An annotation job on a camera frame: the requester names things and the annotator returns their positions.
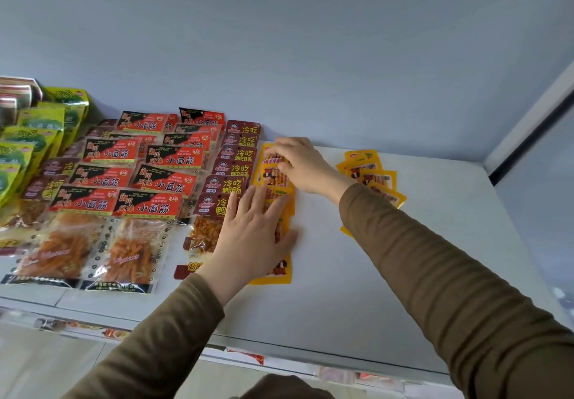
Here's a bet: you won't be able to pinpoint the orange clear snack packet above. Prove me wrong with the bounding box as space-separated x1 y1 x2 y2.
254 165 292 188
262 185 297 217
259 142 288 167

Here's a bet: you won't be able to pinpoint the pile of red snack packets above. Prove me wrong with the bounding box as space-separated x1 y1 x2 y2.
0 76 44 127

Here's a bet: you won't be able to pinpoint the stack of maroon snacks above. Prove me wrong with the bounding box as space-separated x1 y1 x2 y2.
199 119 262 196

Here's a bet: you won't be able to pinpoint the row of orange noodle snacks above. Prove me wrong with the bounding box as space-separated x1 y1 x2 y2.
33 318 131 341

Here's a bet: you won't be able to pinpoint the person's right hand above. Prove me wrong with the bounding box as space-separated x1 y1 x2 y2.
268 137 358 206

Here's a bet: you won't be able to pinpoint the person's left forearm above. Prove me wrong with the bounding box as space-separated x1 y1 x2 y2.
62 273 225 399

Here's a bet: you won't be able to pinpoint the person's right forearm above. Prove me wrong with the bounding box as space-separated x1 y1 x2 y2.
338 183 574 399

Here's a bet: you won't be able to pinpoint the white metal shelf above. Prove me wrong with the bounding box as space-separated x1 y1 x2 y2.
0 0 574 399

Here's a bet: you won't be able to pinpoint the person's left hand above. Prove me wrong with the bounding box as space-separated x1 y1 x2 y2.
197 185 299 307

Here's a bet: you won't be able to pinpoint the row of orange clear snacks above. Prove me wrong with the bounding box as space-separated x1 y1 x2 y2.
249 150 408 286

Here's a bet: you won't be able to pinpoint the pile of black red snacks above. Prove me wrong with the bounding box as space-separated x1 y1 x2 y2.
67 108 226 197

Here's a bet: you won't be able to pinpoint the pile of yellow snack packets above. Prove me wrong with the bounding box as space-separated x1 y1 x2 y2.
0 87 90 188

